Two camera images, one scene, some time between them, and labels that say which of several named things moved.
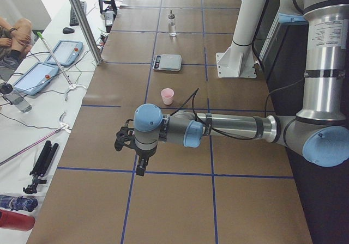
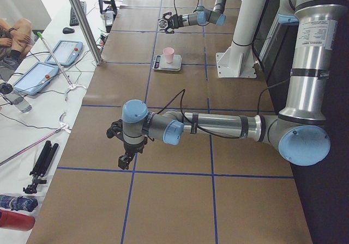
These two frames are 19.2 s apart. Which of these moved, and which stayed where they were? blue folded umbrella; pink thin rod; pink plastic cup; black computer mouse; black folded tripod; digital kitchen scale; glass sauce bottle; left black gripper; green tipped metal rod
Moved: left black gripper; glass sauce bottle; pink plastic cup
Stayed: pink thin rod; black computer mouse; blue folded umbrella; black folded tripod; green tipped metal rod; digital kitchen scale
